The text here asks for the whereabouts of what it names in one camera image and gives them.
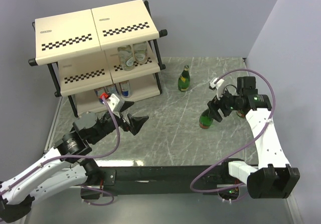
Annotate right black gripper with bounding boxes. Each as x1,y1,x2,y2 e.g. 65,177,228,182
207,86,242,123

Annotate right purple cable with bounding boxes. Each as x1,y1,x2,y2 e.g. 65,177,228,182
190,68,276,202

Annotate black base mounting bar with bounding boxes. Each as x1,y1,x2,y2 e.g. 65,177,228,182
80,164,241,200

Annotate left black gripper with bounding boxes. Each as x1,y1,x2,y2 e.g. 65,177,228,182
91,100,149,144

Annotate beige three-tier shelf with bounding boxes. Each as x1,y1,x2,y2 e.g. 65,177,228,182
29,0,167,117

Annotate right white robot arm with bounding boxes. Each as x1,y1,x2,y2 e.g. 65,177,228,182
208,76,300,199

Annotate silver energy drink can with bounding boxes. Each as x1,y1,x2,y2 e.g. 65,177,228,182
94,87,105,104
105,84,118,94

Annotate green glass bottle back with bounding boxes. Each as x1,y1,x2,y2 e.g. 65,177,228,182
178,65,191,92

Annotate green glass bottle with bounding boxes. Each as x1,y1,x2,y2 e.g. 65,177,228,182
237,110,246,119
178,65,191,92
199,109,213,129

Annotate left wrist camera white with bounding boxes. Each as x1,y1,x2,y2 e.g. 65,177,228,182
100,93,125,113

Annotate blue energy drink can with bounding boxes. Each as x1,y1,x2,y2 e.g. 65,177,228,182
119,80,132,98

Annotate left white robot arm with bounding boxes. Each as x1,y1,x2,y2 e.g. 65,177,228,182
1,101,149,223

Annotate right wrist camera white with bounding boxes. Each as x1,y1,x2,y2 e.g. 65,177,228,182
209,78,226,100

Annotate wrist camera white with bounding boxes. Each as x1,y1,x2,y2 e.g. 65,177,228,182
100,93,125,113
209,78,226,100

